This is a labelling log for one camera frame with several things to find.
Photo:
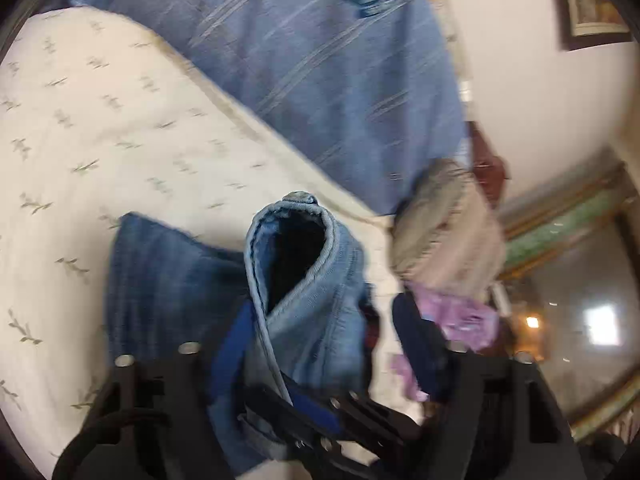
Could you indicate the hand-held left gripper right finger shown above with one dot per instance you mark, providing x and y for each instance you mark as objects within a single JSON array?
[{"x": 420, "y": 355}]

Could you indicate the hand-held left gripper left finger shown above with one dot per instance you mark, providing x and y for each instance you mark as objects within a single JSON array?
[{"x": 230, "y": 357}]

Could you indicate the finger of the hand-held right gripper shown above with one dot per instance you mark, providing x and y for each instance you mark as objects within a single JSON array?
[
  {"x": 375, "y": 417},
  {"x": 317, "y": 415}
]

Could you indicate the blue denim pants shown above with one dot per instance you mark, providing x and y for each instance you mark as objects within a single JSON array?
[{"x": 320, "y": 300}]

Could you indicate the purple blanket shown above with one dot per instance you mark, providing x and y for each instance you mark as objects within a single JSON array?
[{"x": 465, "y": 315}]

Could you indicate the beige knitted cloth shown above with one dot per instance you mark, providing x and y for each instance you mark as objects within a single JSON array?
[{"x": 450, "y": 240}]

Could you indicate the glass door pane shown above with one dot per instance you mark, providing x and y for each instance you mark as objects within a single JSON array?
[{"x": 575, "y": 285}]

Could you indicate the gold framed mirror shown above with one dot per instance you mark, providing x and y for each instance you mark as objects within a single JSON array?
[{"x": 560, "y": 230}]

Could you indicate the maroon cloth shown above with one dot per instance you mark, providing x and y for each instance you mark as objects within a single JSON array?
[{"x": 487, "y": 170}]

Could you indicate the cream leaf-print bed sheet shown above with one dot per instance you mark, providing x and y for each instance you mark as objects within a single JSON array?
[{"x": 100, "y": 135}]

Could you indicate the dark framed wall picture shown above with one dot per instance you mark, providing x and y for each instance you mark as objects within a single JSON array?
[{"x": 585, "y": 5}]

